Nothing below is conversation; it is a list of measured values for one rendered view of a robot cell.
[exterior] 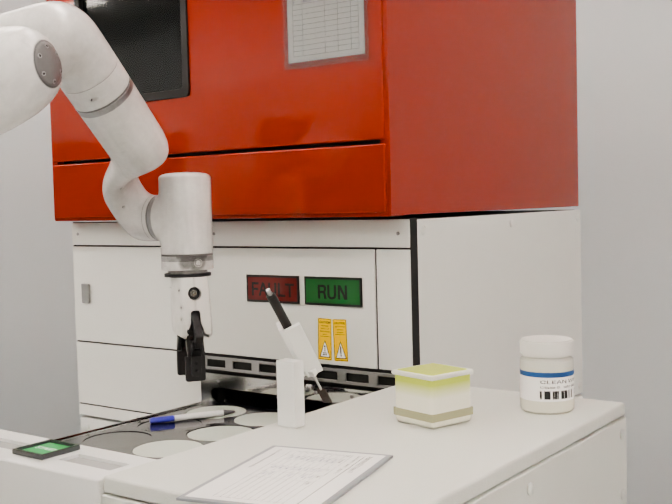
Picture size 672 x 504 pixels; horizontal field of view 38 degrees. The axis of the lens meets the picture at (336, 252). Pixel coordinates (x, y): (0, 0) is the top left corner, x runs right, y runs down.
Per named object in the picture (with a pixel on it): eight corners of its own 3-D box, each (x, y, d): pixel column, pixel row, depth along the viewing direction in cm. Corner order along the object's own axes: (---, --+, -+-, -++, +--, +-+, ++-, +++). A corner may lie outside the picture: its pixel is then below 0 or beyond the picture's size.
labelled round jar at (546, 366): (534, 401, 135) (532, 333, 134) (582, 407, 130) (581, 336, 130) (511, 411, 129) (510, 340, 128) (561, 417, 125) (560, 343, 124)
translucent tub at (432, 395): (433, 412, 130) (432, 361, 129) (475, 421, 124) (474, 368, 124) (391, 421, 125) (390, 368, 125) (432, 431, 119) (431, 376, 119)
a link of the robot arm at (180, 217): (145, 255, 156) (193, 255, 152) (142, 173, 155) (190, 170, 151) (177, 252, 163) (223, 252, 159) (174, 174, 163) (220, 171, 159)
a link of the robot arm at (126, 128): (27, 118, 142) (129, 253, 162) (112, 110, 135) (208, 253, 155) (55, 77, 147) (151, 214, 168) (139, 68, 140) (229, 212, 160)
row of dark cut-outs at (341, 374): (206, 368, 180) (205, 354, 180) (407, 390, 154) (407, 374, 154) (204, 368, 180) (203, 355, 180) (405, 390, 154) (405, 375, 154)
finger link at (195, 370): (208, 340, 153) (209, 382, 153) (203, 338, 156) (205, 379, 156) (187, 342, 152) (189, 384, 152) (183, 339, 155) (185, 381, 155)
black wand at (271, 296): (269, 293, 119) (274, 286, 120) (261, 292, 120) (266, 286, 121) (330, 406, 129) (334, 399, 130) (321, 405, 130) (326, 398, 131)
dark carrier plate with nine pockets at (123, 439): (214, 404, 173) (214, 401, 173) (375, 426, 153) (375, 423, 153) (55, 446, 145) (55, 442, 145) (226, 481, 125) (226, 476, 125)
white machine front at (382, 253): (88, 412, 204) (80, 222, 202) (422, 466, 156) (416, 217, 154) (76, 415, 202) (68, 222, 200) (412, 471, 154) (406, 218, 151)
